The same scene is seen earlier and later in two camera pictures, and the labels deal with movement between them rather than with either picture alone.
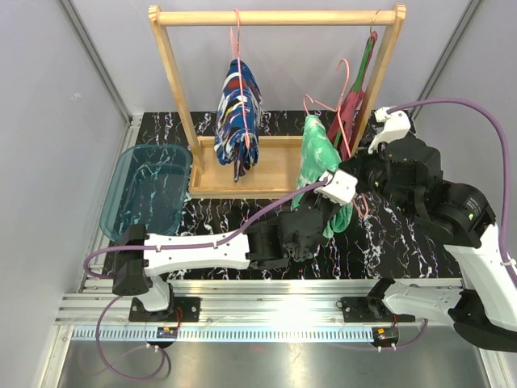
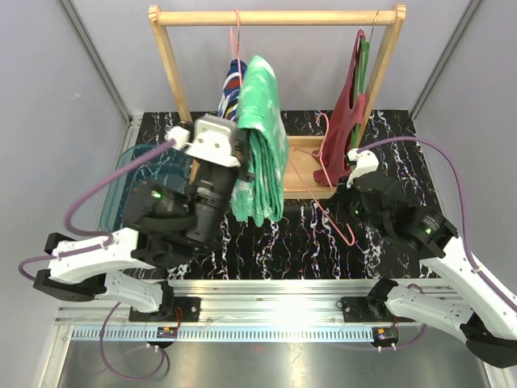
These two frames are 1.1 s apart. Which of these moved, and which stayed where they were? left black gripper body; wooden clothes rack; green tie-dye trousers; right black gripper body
Moved: right black gripper body; green tie-dye trousers; left black gripper body
Stayed: wooden clothes rack
